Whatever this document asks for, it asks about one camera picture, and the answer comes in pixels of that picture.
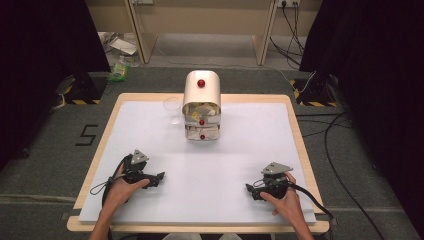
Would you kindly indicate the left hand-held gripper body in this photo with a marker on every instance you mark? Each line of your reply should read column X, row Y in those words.
column 135, row 168

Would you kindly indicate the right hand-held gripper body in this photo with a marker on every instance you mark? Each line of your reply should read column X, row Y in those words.
column 274, row 183

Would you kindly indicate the person's right hand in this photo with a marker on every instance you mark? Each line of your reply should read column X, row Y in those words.
column 288, row 205

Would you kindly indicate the person's left hand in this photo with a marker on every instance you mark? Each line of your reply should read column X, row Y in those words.
column 117, row 196

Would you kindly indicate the white table mat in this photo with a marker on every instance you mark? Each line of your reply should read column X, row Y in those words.
column 206, row 173

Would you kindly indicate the wooden table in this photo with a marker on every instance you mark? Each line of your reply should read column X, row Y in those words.
column 100, row 136

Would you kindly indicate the clear plastic cup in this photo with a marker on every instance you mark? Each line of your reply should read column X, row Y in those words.
column 172, row 104

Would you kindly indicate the white drawer cabinet red knobs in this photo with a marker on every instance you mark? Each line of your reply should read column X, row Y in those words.
column 201, row 95

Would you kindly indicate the black stand base striped tape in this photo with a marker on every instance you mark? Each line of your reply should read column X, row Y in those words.
column 315, row 91
column 83, row 88

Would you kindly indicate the green plastic packet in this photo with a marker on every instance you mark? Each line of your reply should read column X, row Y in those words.
column 118, row 71

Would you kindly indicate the pile of white papers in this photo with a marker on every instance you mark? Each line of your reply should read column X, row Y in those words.
column 121, row 45

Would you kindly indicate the black curtain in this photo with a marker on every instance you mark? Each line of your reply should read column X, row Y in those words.
column 376, row 83
column 40, row 66

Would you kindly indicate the wooden desk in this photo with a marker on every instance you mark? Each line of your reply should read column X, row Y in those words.
column 200, row 15

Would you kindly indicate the white wall socket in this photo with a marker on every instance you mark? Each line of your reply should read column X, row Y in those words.
column 288, row 3

